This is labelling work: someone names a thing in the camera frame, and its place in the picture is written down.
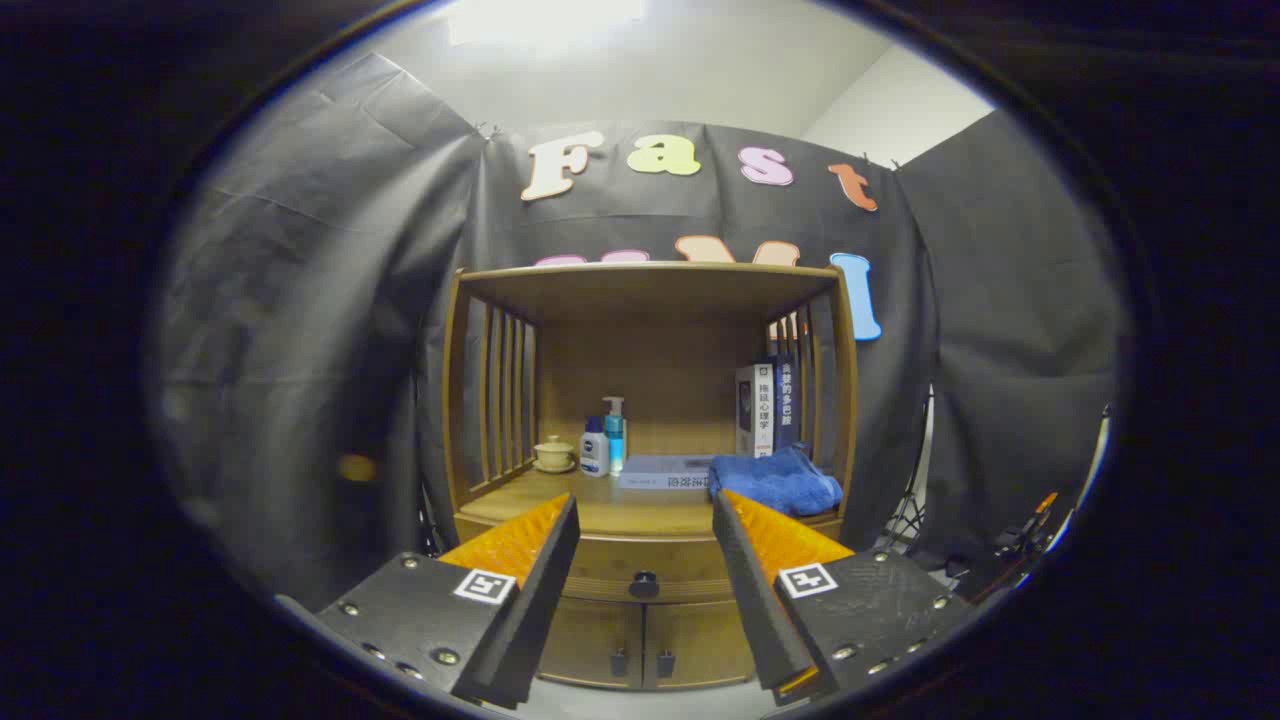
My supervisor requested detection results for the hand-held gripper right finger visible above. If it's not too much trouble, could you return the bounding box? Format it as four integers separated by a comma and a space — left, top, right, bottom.
711, 488, 979, 707

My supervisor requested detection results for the white bottle with blue cap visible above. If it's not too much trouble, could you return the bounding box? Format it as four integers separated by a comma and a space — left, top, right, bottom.
579, 416, 611, 478

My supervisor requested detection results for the dark blue book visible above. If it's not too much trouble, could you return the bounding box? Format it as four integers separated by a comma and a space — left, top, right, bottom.
770, 355, 801, 453

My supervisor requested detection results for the wooden drawer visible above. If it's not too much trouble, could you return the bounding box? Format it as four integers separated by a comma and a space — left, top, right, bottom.
455, 512, 843, 606

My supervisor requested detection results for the white and grey book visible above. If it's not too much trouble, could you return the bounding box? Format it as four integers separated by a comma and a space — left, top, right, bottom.
735, 363, 776, 459

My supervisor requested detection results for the black backdrop cloth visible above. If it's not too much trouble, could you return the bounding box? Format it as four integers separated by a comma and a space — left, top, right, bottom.
150, 50, 1126, 611

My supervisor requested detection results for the black tripod stand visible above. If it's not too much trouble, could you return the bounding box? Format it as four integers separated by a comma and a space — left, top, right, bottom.
880, 390, 936, 551

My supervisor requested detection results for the wooden cabinet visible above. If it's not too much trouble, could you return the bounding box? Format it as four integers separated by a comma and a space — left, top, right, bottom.
440, 260, 861, 693

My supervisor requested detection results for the blue pump bottle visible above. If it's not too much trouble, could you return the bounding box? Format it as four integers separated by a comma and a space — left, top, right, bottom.
601, 396, 629, 475

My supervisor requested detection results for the black device with orange tip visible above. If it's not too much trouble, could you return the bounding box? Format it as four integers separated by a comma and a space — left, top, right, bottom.
995, 490, 1061, 571

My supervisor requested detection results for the wooden countertop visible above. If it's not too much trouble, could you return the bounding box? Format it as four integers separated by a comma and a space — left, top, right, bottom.
458, 465, 843, 538

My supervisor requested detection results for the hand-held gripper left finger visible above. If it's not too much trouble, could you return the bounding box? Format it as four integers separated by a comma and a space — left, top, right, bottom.
315, 492, 582, 711

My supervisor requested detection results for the blue towel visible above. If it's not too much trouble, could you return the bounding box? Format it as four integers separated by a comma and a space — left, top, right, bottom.
708, 445, 844, 518

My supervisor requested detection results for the pale grey book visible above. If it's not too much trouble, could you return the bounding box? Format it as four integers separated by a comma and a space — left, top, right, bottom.
618, 455, 716, 491

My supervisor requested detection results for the wooden cabinet door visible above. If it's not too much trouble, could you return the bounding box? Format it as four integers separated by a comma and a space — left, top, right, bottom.
644, 600, 757, 689
538, 598, 644, 689

